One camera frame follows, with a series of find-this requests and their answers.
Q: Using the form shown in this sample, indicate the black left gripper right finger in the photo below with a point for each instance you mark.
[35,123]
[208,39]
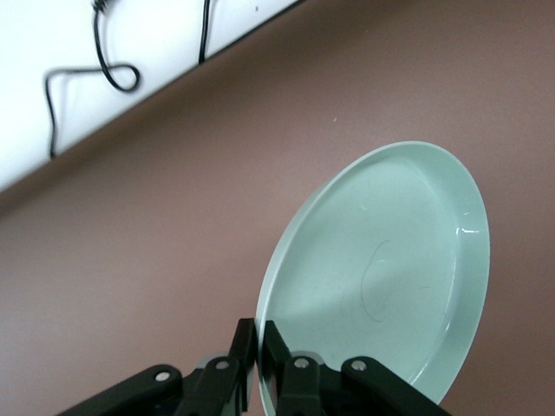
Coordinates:
[312,390]

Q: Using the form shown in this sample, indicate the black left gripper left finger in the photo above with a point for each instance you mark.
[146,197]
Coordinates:
[217,385]

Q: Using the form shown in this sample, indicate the pale green plastic plate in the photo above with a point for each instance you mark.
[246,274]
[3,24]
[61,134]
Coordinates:
[390,260]

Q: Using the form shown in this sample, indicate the brown table cover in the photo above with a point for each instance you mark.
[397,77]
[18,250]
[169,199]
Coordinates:
[173,216]

